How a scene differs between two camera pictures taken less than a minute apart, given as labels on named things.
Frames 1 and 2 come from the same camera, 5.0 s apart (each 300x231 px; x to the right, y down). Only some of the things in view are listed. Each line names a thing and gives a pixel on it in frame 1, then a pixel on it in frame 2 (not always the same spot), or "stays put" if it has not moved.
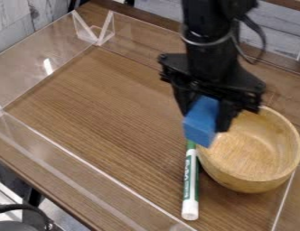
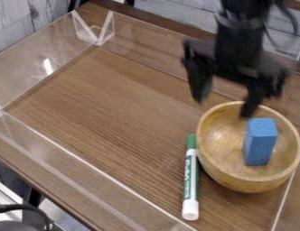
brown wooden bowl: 256,155 stays put
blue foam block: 201,119 -> 260,141
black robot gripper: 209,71 -> 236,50
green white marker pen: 190,204 stays put
